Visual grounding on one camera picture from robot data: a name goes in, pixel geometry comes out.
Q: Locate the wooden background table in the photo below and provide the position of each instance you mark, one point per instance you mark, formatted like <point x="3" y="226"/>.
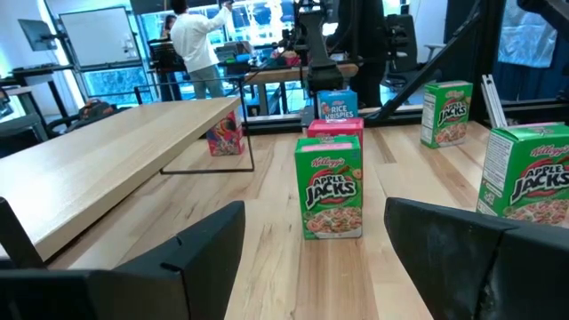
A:
<point x="284" y="73"/>

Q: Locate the wooden shelf with black frame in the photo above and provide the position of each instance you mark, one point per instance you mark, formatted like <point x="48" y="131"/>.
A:
<point x="111" y="146"/>

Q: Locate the green Apple Jacks cereal box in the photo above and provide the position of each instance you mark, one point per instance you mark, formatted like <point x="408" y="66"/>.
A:
<point x="331" y="186"/>
<point x="446" y="113"/>
<point x="524" y="173"/>

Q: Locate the blue Rice Krispies cereal box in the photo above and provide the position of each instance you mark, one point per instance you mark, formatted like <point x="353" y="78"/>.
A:
<point x="338" y="104"/>

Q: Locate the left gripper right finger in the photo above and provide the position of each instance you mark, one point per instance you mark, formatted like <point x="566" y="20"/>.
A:
<point x="489" y="275"/>

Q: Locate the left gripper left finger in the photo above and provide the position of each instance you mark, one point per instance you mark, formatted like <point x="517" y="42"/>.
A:
<point x="133" y="293"/>

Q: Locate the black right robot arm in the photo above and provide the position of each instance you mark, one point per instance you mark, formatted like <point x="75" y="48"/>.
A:
<point x="318" y="58"/>

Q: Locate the black office chair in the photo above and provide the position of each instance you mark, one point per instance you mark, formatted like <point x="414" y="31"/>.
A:
<point x="402" y="44"/>

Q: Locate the red Froot Loops cereal box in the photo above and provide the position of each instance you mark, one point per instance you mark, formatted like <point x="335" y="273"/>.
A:
<point x="335" y="128"/>
<point x="224" y="135"/>

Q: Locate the monitor on arm mount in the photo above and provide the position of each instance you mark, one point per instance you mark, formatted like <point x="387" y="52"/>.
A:
<point x="35" y="33"/>

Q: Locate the silver aluminium rails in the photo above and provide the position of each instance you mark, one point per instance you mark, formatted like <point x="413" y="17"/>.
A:
<point x="494" y="102"/>

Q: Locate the whiteboard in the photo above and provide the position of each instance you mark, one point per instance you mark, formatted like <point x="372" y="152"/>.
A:
<point x="98" y="37"/>

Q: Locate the person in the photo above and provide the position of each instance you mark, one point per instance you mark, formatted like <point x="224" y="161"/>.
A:
<point x="169" y="26"/>
<point x="195" y="40"/>

